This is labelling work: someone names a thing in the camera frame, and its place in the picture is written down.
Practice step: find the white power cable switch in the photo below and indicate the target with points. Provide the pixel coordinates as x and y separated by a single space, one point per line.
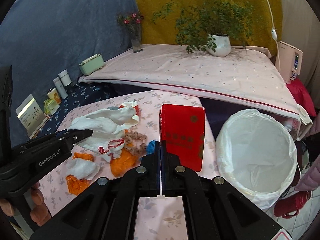
274 37

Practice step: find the dark blue floral cloth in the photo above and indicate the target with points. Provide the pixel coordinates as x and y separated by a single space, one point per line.
84 94

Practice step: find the yellow hanging blanket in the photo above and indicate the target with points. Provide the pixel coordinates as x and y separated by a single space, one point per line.
163 31

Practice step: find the red cushion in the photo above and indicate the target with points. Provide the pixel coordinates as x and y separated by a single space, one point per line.
301 96

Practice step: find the pink padded table cover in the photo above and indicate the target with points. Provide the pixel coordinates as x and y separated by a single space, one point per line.
245 76

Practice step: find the blue hanging blanket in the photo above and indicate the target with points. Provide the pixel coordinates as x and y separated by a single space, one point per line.
41 38

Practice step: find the white card box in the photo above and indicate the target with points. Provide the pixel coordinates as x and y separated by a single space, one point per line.
31 116

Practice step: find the person's left hand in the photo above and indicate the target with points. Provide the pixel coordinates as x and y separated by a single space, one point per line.
39 214

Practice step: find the blue measuring tape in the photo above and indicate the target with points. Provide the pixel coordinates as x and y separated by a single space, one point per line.
150 149

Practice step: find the white socks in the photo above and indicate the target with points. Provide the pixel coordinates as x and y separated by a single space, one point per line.
109 126

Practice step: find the white cosmetic jar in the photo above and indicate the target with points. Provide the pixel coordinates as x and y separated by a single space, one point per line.
65 78

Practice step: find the orange wrapper piece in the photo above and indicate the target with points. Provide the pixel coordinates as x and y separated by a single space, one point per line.
76 186

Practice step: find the red box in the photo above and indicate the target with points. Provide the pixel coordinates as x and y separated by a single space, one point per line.
182 128

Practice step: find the glass vase red flowers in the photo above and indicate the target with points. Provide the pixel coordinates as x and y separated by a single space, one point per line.
132 24

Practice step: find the red white baby shoe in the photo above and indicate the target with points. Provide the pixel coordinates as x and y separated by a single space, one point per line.
134 108

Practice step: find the white glass blender jug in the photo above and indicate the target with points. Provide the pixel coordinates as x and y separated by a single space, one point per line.
299 129

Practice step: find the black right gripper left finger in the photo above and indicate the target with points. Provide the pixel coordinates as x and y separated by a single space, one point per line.
141 181

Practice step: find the beige spotted scrunchie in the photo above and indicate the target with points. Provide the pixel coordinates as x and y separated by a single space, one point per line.
135 143

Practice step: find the small green white box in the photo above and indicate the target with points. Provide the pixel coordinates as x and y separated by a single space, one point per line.
50 106

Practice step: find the small yellow box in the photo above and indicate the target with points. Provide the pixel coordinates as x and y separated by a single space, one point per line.
53 95

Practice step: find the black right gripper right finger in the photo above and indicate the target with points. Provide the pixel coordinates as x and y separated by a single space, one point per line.
180 181

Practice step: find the mint green tissue box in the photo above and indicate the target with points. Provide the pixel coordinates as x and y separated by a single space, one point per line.
91 64

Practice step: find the white lined trash bin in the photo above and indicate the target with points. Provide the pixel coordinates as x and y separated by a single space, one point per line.
257 155

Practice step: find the red thermos bottle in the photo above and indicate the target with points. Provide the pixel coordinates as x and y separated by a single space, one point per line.
290 206

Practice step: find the white cosmetic tube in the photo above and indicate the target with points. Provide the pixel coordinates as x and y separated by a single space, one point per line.
60 88

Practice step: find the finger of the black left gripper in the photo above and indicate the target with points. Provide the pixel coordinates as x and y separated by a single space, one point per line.
74 136

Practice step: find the pink down jacket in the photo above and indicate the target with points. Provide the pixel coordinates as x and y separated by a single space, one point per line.
310 180

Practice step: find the pink water dispenser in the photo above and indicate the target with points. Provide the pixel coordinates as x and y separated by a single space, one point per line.
288 61

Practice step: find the green plant white pot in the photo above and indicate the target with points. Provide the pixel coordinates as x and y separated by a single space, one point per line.
199 21

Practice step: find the white tissue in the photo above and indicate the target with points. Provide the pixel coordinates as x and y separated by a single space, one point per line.
82 169

